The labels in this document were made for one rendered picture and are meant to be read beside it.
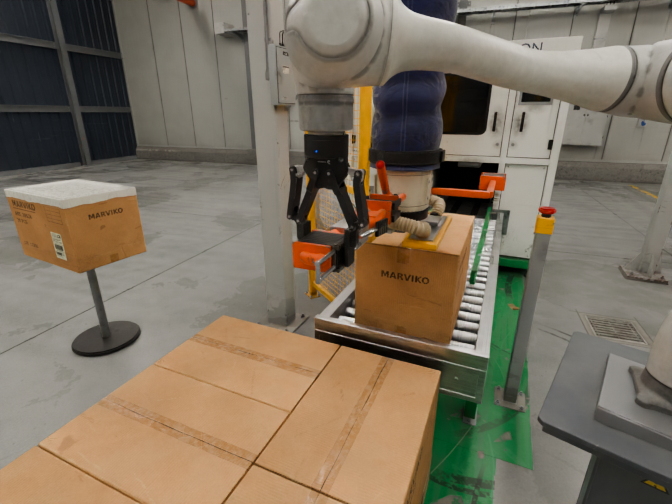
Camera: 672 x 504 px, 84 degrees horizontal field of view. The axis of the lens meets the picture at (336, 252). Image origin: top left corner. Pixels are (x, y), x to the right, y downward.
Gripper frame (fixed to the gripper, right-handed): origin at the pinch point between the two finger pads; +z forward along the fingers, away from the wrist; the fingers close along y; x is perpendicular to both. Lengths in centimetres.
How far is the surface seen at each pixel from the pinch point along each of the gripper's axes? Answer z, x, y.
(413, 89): -29, -49, -3
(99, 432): 65, 10, 70
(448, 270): 31, -73, -15
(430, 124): -21, -53, -7
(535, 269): 43, -121, -48
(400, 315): 53, -73, 2
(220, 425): 65, -7, 39
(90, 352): 116, -59, 191
